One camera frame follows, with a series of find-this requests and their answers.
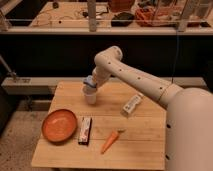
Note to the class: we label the blue grey gripper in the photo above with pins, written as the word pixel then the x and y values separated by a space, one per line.
pixel 89 81

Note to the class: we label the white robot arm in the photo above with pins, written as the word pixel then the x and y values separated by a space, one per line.
pixel 189 119

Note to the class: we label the white ceramic cup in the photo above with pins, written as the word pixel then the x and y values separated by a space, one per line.
pixel 89 94

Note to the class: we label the dark snack bar packet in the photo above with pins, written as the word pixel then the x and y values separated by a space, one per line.
pixel 84 134

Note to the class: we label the orange bowl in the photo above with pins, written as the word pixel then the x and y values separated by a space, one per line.
pixel 59 125

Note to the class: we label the wooden table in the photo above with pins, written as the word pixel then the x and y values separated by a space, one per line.
pixel 140 147

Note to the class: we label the orange carrot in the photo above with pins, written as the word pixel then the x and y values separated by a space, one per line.
pixel 110 140

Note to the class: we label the black bag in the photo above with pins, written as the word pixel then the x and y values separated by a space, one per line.
pixel 122 19

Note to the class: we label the grey metal bench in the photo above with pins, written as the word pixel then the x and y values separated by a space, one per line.
pixel 47 85

